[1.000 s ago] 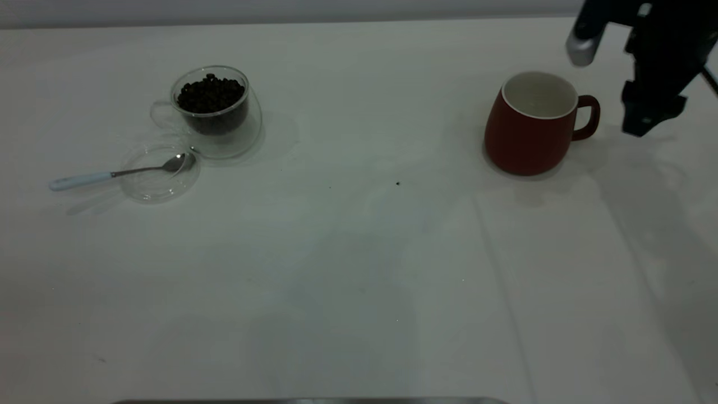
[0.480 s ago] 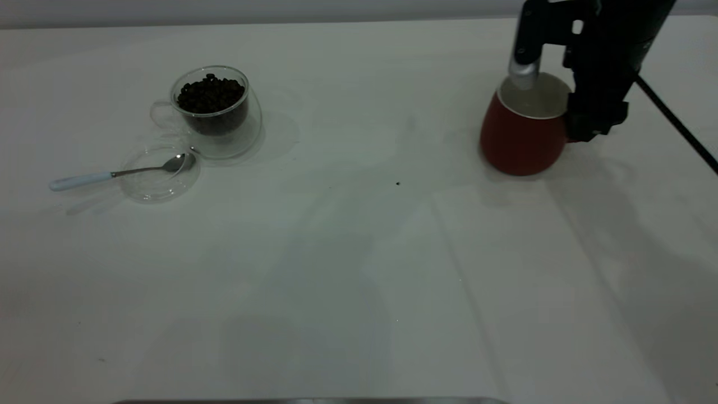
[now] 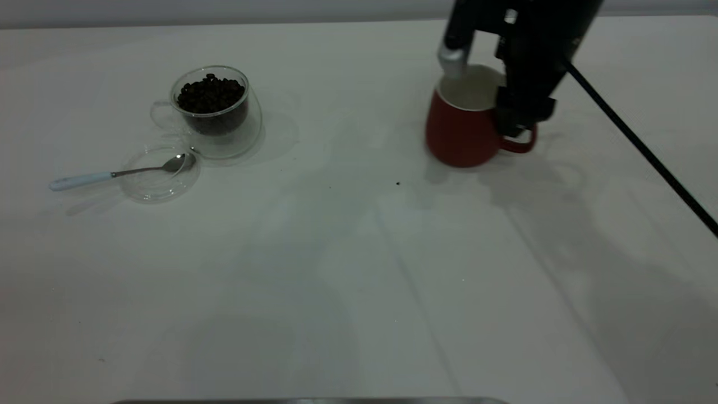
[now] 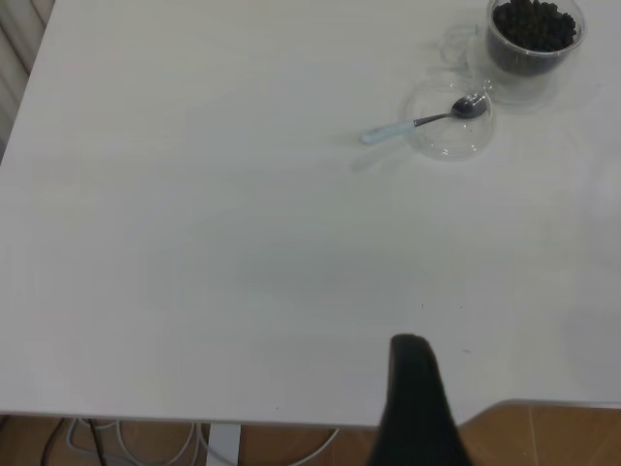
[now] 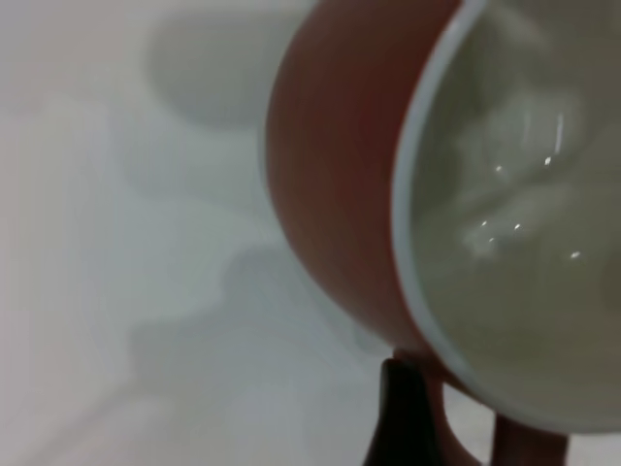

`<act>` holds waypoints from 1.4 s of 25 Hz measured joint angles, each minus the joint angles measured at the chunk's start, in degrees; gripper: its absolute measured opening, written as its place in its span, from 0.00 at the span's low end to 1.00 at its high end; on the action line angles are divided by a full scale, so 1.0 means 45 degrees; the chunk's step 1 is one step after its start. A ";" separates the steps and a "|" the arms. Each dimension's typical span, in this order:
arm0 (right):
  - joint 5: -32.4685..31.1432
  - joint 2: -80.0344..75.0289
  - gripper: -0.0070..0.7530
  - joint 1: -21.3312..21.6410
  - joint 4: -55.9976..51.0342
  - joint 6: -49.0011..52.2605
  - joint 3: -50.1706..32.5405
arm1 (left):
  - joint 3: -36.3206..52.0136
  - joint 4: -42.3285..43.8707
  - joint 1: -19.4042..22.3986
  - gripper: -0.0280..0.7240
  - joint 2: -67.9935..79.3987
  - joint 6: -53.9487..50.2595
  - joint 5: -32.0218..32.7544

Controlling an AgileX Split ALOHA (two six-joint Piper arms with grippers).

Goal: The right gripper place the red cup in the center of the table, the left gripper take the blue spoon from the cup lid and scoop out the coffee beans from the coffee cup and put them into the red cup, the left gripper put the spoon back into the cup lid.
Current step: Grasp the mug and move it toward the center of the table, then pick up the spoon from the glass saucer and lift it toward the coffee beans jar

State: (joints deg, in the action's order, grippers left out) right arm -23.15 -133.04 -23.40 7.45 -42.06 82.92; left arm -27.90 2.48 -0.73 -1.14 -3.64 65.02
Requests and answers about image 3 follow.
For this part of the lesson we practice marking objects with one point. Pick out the red ceramic mug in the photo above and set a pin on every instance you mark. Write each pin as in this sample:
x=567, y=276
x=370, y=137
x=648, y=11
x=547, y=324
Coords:
x=460, y=134

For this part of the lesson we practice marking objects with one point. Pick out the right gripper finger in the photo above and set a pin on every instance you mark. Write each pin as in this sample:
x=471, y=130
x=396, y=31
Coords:
x=521, y=112
x=457, y=45

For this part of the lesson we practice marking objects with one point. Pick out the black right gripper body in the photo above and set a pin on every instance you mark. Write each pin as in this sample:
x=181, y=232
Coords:
x=538, y=39

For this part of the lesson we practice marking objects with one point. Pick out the clear glass cup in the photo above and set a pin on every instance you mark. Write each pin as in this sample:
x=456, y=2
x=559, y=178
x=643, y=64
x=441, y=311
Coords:
x=224, y=147

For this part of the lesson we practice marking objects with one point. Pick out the clear glass lid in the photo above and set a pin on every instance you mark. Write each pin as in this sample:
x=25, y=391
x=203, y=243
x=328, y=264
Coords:
x=151, y=191

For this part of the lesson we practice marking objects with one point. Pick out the dark coffee beans pile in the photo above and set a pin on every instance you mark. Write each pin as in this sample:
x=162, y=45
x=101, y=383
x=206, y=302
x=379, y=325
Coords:
x=210, y=95

